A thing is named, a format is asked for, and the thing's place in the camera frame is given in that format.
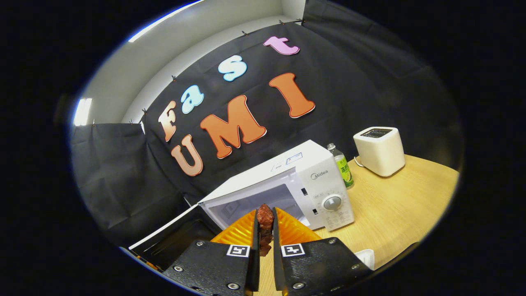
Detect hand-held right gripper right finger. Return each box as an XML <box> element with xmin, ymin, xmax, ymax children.
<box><xmin>272</xmin><ymin>207</ymin><xmax>372</xmax><ymax>296</ymax></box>

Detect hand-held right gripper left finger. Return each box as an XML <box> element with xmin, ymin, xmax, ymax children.
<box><xmin>162</xmin><ymin>209</ymin><xmax>261</xmax><ymax>296</ymax></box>

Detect brown meat slice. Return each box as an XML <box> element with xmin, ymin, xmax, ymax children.
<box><xmin>256</xmin><ymin>204</ymin><xmax>275</xmax><ymax>256</ymax></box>

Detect white microwave oven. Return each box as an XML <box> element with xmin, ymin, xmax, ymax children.
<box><xmin>129</xmin><ymin>140</ymin><xmax>355</xmax><ymax>272</ymax></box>

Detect white rectangular tray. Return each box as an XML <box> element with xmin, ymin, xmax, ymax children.
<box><xmin>355</xmin><ymin>249</ymin><xmax>375</xmax><ymax>270</ymax></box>

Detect green label plastic bottle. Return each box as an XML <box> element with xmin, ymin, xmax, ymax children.
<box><xmin>327</xmin><ymin>143</ymin><xmax>355</xmax><ymax>189</ymax></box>

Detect white toaster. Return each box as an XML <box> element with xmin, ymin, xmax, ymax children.
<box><xmin>353</xmin><ymin>127</ymin><xmax>406</xmax><ymax>177</ymax></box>

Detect small ceiling light panel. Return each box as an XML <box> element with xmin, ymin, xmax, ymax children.
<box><xmin>74</xmin><ymin>98</ymin><xmax>93</xmax><ymax>126</ymax></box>

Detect black backdrop cloth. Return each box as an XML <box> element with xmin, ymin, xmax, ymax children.
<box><xmin>70</xmin><ymin>0</ymin><xmax>465</xmax><ymax>247</ymax></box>

